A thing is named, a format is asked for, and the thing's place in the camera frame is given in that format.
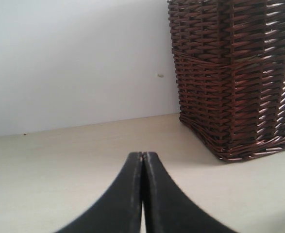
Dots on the dark brown wicker basket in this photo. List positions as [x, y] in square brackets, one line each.
[229, 58]

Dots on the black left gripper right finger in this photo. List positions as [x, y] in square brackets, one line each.
[167, 208]

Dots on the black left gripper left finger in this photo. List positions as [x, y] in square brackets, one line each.
[119, 209]

